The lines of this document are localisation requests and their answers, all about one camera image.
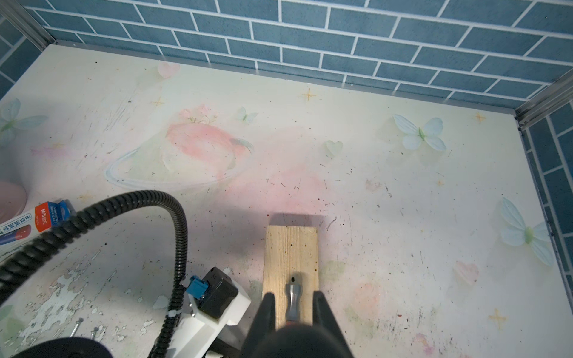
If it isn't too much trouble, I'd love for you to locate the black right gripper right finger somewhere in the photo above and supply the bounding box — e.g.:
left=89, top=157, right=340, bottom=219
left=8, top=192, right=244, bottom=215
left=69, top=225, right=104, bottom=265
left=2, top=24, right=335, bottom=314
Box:
left=313, top=291, right=353, bottom=357

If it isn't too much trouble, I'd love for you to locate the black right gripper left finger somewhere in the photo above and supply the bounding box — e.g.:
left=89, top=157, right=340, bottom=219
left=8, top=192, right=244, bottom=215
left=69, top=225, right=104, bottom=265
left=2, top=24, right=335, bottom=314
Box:
left=239, top=292, right=276, bottom=357

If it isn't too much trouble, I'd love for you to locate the red-handled claw hammer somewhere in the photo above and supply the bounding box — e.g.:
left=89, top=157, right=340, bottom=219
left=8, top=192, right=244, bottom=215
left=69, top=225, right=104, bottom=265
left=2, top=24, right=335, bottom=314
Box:
left=285, top=282, right=302, bottom=325

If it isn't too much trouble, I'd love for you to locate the wooden block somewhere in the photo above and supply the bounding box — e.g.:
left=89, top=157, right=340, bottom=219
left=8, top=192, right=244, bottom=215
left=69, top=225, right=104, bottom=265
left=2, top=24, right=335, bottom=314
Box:
left=263, top=225, right=319, bottom=329

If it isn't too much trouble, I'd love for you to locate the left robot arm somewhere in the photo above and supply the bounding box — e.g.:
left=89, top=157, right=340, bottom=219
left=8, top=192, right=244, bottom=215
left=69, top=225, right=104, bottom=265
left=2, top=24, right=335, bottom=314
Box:
left=13, top=337, right=113, bottom=358

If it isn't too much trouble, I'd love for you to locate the loose steel nail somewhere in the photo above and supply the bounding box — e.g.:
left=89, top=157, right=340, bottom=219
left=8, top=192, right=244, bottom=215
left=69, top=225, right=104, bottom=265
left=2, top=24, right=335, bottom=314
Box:
left=70, top=318, right=84, bottom=338

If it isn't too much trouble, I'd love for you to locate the red blue white box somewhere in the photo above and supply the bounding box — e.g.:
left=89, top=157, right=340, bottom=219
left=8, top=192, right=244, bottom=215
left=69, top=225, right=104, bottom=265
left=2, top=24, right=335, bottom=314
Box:
left=1, top=201, right=72, bottom=263

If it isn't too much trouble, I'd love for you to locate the pink pencil cup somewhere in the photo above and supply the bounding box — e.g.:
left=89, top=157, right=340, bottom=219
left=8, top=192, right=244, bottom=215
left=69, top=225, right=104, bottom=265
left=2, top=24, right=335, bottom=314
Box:
left=0, top=181, right=27, bottom=224

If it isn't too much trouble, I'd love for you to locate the black corrugated cable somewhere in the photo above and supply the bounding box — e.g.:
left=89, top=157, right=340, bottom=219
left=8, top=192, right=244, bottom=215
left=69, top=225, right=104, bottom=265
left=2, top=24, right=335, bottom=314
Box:
left=0, top=189, right=189, bottom=358

